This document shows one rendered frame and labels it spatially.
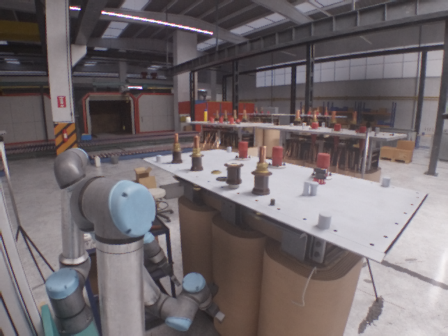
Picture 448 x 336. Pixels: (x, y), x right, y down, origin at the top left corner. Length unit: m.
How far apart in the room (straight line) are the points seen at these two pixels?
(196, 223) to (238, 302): 0.57
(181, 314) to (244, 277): 0.55
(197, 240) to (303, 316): 0.87
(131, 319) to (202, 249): 1.12
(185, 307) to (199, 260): 0.83
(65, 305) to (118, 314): 0.70
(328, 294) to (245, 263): 0.48
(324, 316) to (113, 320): 0.86
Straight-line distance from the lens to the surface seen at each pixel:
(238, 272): 1.39
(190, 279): 1.00
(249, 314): 1.60
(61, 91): 11.24
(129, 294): 0.61
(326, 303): 1.13
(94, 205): 0.56
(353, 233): 0.80
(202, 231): 1.63
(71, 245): 1.36
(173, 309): 0.98
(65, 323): 1.39
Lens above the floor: 1.71
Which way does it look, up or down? 13 degrees down
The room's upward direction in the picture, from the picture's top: straight up
